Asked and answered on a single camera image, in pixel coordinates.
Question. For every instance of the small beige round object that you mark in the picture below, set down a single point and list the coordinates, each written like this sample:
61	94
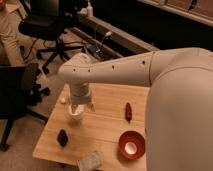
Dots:
63	100

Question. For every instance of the black office chair far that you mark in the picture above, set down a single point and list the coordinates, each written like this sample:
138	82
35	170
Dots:
47	20

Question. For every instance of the small black object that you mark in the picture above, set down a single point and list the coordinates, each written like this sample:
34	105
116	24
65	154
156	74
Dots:
62	138

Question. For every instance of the red ceramic bowl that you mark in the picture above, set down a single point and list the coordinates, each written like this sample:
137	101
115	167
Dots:
131	145

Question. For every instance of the person in beige shirt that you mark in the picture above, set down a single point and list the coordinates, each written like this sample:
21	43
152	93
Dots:
8	37

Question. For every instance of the black office chair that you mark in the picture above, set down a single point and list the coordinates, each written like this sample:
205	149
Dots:
18	91
47	20

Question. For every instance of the black office chair near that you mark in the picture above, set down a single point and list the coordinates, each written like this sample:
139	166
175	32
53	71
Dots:
18	91

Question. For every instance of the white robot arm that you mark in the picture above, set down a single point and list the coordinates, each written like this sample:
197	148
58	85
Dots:
179	108

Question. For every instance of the white spray bottle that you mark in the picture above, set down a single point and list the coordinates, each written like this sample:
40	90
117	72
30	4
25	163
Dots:
89	9

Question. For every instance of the black power strip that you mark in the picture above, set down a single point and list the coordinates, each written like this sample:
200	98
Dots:
98	54

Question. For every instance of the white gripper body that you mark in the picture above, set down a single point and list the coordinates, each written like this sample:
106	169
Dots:
81	96

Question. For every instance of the dark red elongated object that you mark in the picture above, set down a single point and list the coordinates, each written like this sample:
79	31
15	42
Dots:
128	112

